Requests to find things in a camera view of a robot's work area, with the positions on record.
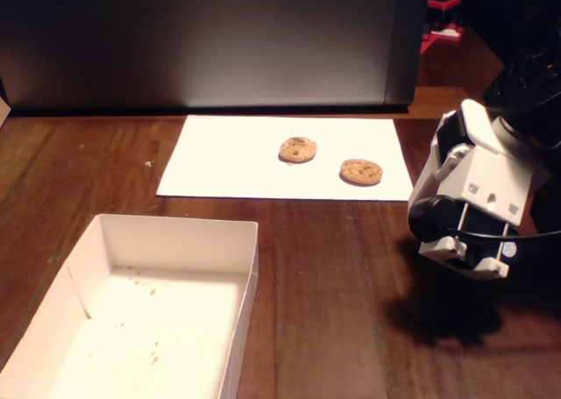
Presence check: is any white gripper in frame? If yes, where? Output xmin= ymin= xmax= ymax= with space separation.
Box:
xmin=408 ymin=98 xmax=535 ymax=225

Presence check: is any round chocolate chip mini cookie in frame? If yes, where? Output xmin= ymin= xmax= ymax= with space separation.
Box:
xmin=278 ymin=136 xmax=318 ymax=164
xmin=339 ymin=158 xmax=384 ymax=188

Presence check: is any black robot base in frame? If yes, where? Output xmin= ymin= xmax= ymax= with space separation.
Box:
xmin=529 ymin=170 xmax=561 ymax=253

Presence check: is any white cardboard box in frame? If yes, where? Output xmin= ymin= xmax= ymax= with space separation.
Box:
xmin=0 ymin=213 xmax=259 ymax=399

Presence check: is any red plastic part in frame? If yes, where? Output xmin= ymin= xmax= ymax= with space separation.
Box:
xmin=420 ymin=0 xmax=465 ymax=56

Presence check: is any white paper sheet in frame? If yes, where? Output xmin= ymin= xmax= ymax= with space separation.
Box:
xmin=156 ymin=114 xmax=416 ymax=203

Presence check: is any dark grey backdrop panel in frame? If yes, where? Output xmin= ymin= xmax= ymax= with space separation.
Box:
xmin=0 ymin=0 xmax=433 ymax=114

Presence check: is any black camera cable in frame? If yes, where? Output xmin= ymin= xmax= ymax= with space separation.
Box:
xmin=446 ymin=225 xmax=561 ymax=242

